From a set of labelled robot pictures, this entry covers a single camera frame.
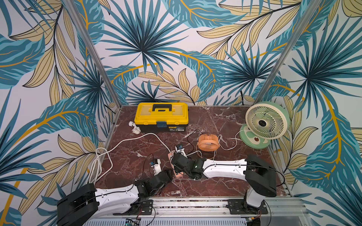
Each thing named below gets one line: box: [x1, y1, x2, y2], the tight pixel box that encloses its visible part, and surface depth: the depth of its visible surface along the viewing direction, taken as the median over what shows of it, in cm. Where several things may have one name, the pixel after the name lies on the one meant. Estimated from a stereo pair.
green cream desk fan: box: [239, 101, 291, 150], surface depth 84 cm
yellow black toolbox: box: [134, 102, 190, 133], surface depth 94 cm
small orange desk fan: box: [197, 133, 220, 152], surface depth 88 cm
